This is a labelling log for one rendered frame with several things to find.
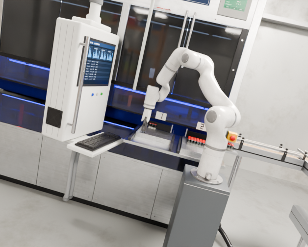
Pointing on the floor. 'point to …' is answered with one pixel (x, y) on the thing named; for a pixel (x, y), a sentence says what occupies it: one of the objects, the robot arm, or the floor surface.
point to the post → (246, 52)
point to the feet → (224, 236)
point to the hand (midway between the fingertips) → (143, 128)
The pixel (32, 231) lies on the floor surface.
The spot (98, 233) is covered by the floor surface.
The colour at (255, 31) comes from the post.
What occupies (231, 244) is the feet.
